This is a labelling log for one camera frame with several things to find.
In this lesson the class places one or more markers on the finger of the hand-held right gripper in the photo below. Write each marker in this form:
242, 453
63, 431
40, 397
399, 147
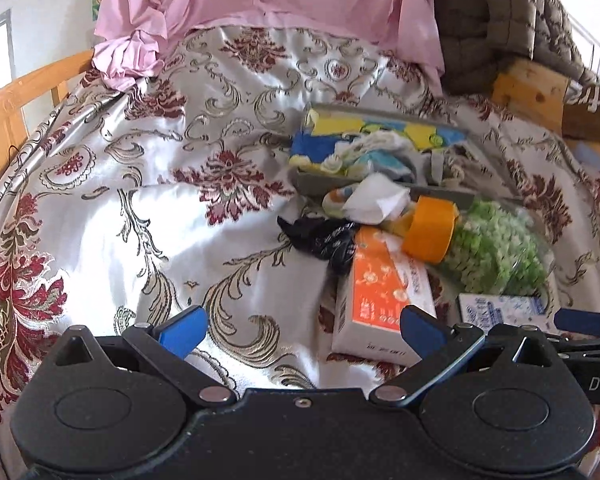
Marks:
580, 321
590, 347

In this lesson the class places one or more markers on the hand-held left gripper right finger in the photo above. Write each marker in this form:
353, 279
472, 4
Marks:
420, 325

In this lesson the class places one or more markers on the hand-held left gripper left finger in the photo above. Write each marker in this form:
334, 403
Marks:
185, 327

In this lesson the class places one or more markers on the tissue paper pack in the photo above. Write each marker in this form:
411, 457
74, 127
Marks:
375, 285

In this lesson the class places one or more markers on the white and blue carton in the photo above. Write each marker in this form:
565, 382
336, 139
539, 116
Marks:
500, 310

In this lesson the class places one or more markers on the white printed sock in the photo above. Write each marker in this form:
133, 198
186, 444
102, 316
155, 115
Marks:
380, 165

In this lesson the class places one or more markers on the orange tape roll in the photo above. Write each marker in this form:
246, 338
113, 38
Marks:
427, 235

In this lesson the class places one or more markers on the bag of green pieces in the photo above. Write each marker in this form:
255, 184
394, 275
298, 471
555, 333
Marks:
490, 250

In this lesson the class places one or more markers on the floral satin bedspread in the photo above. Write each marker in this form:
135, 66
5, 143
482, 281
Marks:
130, 235

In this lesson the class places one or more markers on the black plastic bag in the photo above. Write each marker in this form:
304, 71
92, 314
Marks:
320, 240

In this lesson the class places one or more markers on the white crumpled tissue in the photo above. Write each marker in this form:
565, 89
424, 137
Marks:
375, 197

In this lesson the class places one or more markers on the colourful patterned sock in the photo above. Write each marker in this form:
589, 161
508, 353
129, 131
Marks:
337, 200

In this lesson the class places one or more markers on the brown printed box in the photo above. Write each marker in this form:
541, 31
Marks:
585, 120

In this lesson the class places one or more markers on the cartoon print towel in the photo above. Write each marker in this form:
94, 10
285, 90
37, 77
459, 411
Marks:
310, 147

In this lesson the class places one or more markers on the wooden box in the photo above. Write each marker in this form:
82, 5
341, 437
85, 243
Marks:
530, 90

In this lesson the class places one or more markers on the olive quilted jacket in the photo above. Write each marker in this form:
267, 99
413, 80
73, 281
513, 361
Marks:
505, 10

